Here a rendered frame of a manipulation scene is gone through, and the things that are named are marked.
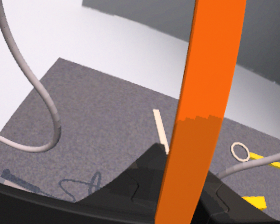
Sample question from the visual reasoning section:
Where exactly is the orange curved bar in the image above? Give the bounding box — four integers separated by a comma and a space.
155, 0, 246, 224

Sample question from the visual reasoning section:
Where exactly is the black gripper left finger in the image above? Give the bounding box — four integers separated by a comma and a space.
0, 143, 167, 224

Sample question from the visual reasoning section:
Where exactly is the yellow rectangular block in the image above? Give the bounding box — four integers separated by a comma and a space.
242, 196, 266, 210

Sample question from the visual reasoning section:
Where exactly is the yellow handle with white loop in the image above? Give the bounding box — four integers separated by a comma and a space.
230, 141, 280, 169

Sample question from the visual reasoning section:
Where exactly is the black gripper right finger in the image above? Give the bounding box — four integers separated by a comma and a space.
191, 171, 280, 224

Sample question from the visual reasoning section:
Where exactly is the beige loop with straight handle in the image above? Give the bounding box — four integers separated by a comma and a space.
153, 109, 168, 155

